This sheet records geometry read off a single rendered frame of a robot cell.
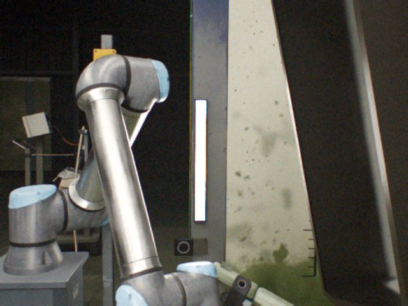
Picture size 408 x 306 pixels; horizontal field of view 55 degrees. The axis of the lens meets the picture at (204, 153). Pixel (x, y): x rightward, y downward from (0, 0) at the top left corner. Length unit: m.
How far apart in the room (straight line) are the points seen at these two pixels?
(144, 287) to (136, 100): 0.50
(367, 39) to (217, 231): 1.36
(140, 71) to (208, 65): 1.02
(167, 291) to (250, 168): 1.29
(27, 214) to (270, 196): 1.22
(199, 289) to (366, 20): 0.73
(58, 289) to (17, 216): 0.27
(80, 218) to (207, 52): 1.07
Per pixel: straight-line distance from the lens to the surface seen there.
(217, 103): 2.03
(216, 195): 2.05
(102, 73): 1.00
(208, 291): 0.92
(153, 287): 0.85
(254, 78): 2.07
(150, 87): 1.07
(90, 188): 1.36
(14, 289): 1.40
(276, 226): 2.14
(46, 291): 1.38
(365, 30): 1.03
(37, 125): 3.81
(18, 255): 1.44
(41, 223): 1.41
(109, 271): 2.39
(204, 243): 2.10
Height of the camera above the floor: 1.11
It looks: 3 degrees down
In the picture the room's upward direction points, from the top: 1 degrees clockwise
